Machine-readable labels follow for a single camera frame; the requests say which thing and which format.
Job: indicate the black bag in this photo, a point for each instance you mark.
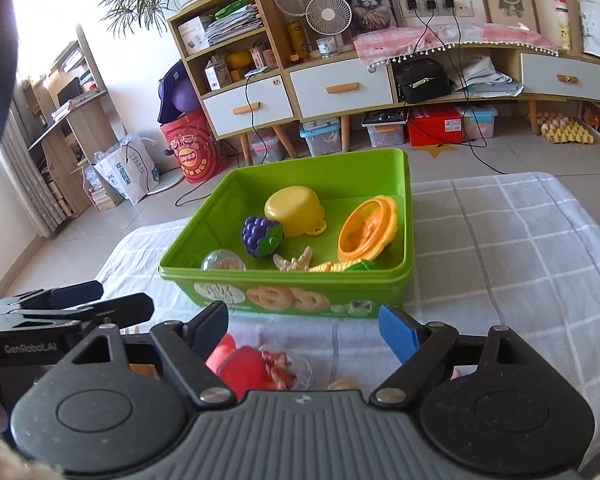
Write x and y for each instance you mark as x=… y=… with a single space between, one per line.
x=422 y=80

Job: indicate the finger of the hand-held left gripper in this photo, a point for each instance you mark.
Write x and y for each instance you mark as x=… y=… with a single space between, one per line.
x=125 y=306
x=77 y=291

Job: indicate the yellow egg tray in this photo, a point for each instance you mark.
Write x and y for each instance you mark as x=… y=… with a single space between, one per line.
x=565 y=127

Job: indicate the clear ball with beads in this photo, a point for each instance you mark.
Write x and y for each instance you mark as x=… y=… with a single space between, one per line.
x=224 y=261

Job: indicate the purple toy grapes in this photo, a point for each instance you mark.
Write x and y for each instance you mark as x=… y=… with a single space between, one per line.
x=260 y=235

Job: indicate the wall outlets with chargers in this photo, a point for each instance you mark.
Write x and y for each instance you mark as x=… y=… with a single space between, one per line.
x=437 y=7

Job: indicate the framed cat picture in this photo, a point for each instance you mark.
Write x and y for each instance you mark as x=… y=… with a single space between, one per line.
x=370 y=5

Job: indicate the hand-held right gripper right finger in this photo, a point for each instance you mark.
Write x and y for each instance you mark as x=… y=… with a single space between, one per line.
x=397 y=334

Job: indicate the person's left forearm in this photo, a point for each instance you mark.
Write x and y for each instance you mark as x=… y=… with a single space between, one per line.
x=15 y=460

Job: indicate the red cardboard box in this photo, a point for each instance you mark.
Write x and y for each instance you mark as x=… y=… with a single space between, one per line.
x=435 y=127

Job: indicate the white starfish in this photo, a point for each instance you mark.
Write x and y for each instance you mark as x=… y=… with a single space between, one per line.
x=295 y=261

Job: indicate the clear storage box blue lid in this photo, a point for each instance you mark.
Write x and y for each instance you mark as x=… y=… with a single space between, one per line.
x=321 y=137

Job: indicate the pink cloth with pompoms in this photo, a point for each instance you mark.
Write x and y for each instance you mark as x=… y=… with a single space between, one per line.
x=395 y=45

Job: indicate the small white fan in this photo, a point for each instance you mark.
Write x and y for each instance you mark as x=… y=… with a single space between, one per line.
x=329 y=14

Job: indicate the pink pig toy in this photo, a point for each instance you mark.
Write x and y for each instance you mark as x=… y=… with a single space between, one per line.
x=240 y=367

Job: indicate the white cabinet drawer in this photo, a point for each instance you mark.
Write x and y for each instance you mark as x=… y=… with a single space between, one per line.
x=560 y=76
x=340 y=87

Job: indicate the orange toy strainer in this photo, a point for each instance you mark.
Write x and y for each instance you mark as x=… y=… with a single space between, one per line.
x=375 y=220

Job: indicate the grey checkered cloth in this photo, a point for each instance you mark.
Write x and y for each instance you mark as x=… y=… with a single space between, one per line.
x=505 y=260

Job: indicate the toy corn with green leaf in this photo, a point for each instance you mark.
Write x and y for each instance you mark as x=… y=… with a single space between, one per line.
x=330 y=266

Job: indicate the wooden cabinet with white drawers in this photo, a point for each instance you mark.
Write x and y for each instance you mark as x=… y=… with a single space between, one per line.
x=280 y=60

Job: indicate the purple plush toy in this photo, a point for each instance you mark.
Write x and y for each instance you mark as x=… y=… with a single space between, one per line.
x=180 y=92

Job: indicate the green plastic box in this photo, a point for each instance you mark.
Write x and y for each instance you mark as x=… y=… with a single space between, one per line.
x=205 y=220

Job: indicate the white drawer with lock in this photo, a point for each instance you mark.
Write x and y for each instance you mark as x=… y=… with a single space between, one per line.
x=247 y=105

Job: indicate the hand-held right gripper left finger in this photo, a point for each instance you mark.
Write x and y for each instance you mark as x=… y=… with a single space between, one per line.
x=211 y=324

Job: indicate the clear glass cup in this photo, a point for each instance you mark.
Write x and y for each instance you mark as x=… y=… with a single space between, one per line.
x=327 y=47

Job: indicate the small clear storage box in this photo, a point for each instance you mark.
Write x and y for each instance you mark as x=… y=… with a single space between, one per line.
x=267 y=147

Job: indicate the stack of papers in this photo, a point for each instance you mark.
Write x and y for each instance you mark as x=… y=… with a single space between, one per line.
x=235 y=25

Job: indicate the yellow toy pot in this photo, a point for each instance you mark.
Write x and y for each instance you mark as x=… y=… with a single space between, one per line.
x=292 y=210

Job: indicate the red printed bucket bag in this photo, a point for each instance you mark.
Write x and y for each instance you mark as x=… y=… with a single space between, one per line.
x=190 y=147

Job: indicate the white shopping bag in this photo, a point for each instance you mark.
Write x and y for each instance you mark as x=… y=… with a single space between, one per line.
x=127 y=170

